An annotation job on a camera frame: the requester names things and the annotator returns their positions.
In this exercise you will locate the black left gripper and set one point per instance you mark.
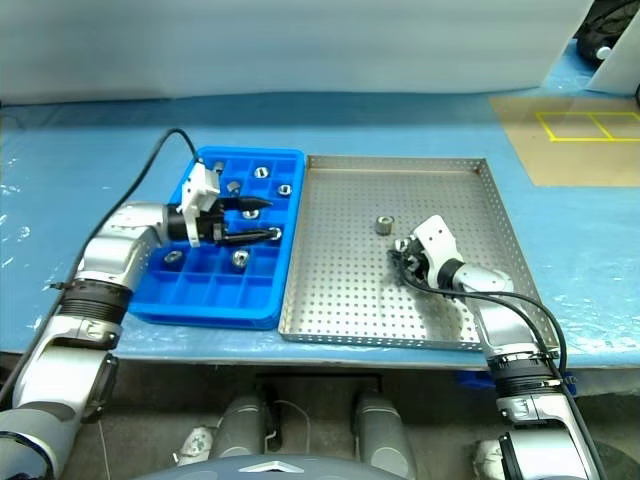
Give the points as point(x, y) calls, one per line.
point(212, 222)

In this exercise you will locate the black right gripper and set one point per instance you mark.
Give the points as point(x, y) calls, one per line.
point(414, 262)

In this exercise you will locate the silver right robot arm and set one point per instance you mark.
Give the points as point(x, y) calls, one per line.
point(505, 325)

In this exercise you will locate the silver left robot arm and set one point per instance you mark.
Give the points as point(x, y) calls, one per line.
point(115, 245)

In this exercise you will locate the blue compartment tray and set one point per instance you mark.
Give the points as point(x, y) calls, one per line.
point(200, 292)

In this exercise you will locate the perforated metal tray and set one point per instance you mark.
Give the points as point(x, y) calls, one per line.
point(340, 280)

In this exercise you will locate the grey rounded cylinder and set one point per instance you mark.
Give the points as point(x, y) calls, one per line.
point(382, 435)
point(242, 430)

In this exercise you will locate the brown cardboard sheet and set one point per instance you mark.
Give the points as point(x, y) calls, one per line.
point(575, 165)

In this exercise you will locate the white crumpled object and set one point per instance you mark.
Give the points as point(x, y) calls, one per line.
point(197, 442)
point(487, 455)

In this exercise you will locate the dark grey hull with chevron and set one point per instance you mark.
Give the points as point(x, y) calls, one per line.
point(260, 470)

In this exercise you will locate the white slanted panel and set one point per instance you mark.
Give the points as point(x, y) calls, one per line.
point(615, 70)

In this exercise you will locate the black device with white knob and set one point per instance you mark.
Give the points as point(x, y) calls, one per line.
point(600, 25)

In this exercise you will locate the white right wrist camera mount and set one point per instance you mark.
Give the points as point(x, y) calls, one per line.
point(435, 237)

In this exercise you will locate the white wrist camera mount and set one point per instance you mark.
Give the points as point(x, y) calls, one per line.
point(435, 237)
point(200, 187)

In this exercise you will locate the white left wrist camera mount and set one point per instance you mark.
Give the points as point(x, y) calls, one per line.
point(200, 187)

